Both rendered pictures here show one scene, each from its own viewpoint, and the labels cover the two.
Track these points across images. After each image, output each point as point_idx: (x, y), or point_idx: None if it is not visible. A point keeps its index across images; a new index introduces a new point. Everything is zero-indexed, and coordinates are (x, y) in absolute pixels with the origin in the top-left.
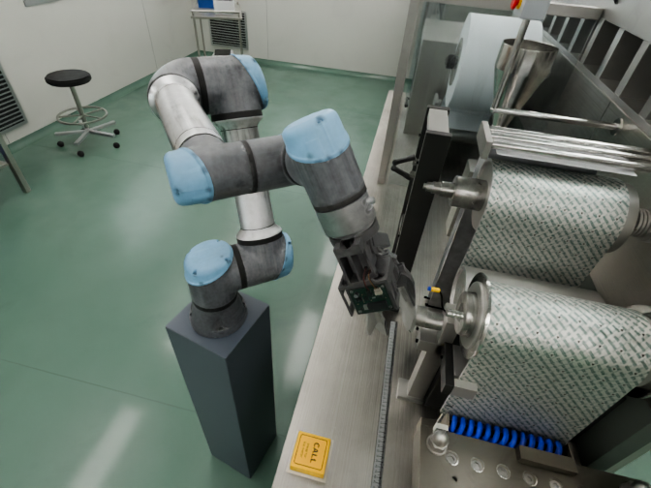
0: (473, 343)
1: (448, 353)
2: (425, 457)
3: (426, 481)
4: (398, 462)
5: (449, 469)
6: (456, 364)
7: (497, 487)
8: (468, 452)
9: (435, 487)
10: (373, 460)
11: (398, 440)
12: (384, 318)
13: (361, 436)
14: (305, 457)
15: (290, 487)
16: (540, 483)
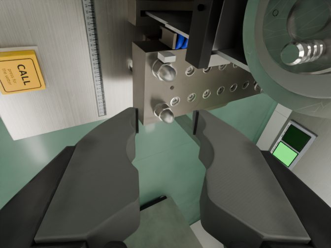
0: (284, 88)
1: (214, 11)
2: (149, 82)
3: (150, 99)
4: (113, 44)
5: (169, 82)
6: (220, 29)
7: (199, 80)
8: (185, 63)
9: (156, 100)
10: (88, 50)
11: (109, 21)
12: (133, 114)
13: (68, 29)
14: (16, 82)
15: (15, 102)
16: (227, 66)
